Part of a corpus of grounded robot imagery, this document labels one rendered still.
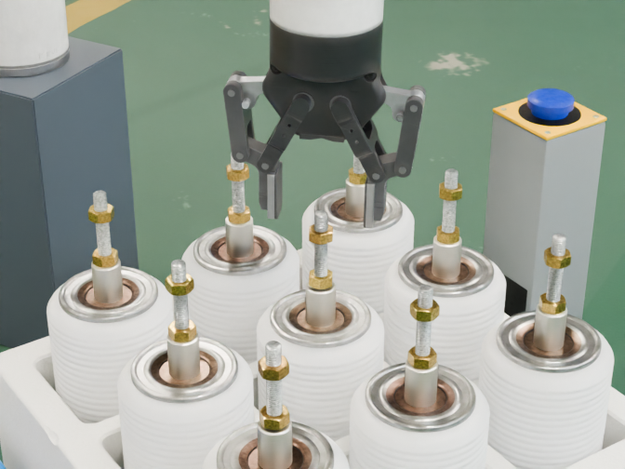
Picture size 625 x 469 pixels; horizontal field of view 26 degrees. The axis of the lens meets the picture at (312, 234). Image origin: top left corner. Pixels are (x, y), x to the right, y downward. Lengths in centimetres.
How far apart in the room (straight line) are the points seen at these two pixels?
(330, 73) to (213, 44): 128
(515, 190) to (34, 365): 44
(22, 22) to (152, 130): 62
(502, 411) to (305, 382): 14
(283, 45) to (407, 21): 137
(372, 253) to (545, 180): 16
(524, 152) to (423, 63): 92
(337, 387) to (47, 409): 22
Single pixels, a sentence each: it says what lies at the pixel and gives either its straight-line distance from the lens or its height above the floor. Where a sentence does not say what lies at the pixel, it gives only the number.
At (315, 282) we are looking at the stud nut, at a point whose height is 29.
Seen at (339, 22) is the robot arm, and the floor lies 50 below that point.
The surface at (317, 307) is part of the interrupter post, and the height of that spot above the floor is 27.
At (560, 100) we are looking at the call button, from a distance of 118.
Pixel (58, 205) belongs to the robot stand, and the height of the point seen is 18.
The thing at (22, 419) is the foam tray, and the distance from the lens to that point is 109.
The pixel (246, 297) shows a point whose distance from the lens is 106.
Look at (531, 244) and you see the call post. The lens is 121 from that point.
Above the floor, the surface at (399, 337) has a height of 21.
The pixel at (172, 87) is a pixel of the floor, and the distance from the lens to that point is 201.
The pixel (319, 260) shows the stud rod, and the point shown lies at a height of 31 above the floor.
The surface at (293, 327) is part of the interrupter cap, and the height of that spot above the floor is 25.
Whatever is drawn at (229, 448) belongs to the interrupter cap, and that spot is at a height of 25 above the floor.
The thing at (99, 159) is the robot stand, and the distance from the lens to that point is 137.
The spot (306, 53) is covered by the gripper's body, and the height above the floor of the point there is 48.
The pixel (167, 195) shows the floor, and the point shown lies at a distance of 171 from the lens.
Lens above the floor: 81
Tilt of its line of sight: 30 degrees down
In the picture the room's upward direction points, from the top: straight up
